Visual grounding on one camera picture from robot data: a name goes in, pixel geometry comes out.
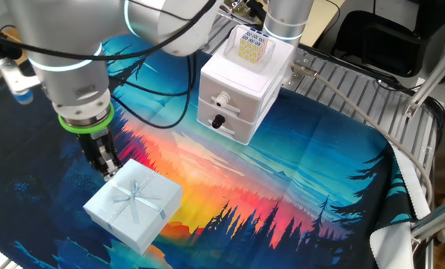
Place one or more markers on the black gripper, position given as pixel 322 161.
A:
pixel 95 145

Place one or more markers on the light blue ribboned box casing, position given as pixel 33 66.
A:
pixel 133 201

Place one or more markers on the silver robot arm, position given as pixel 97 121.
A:
pixel 69 67

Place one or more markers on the white drawer with black knob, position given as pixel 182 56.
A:
pixel 241 131

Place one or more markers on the white plastic drawer cabinet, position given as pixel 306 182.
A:
pixel 260 82

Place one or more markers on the colourful forest sunset tablecloth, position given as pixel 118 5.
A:
pixel 282 179

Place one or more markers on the white puzzle cube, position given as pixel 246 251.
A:
pixel 253 46

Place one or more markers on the clear plastic cube case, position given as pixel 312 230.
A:
pixel 269 61

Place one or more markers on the beige wooden desk board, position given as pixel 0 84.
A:
pixel 319 22

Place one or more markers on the black office chair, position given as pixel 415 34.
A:
pixel 379 45

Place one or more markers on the slanted aluminium profile bar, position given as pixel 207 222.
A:
pixel 431 76

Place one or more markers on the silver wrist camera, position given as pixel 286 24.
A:
pixel 19 80

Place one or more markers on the aluminium frame bar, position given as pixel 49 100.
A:
pixel 437 220

